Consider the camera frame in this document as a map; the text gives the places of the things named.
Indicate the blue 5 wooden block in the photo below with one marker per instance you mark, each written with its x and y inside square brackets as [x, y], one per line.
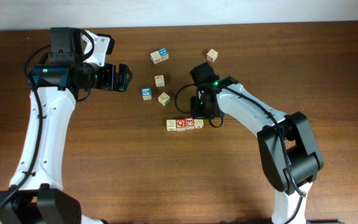
[146, 94]

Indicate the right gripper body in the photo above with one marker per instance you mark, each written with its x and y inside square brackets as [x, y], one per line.
[199, 110]

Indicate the blue topped wooden block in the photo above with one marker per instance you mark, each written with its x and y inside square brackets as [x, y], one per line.
[163, 54]

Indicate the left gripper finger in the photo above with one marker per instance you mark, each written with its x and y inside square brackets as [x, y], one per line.
[122, 84]
[124, 71]

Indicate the wooden block elephant picture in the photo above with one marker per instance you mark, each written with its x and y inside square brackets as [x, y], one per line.
[164, 99]

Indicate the wooden block far right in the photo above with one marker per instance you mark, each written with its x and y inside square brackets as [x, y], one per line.
[212, 55]

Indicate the wooden block yellow side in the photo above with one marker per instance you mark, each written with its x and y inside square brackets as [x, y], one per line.
[171, 125]

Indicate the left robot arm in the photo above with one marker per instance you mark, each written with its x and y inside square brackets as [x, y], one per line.
[73, 62]

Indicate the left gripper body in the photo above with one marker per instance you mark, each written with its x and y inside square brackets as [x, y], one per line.
[105, 76]

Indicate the plain wooden block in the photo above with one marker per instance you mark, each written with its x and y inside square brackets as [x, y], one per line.
[155, 57]

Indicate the wooden block red A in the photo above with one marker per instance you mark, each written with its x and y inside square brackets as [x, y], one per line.
[198, 123]

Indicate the red Q wooden block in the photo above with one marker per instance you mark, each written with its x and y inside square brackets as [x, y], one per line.
[180, 125]

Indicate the red E wooden block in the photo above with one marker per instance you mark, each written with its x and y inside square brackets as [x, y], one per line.
[189, 123]

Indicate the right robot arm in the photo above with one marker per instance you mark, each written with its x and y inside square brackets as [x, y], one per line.
[289, 153]

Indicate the wooden block ball picture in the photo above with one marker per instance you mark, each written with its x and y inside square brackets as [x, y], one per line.
[159, 81]

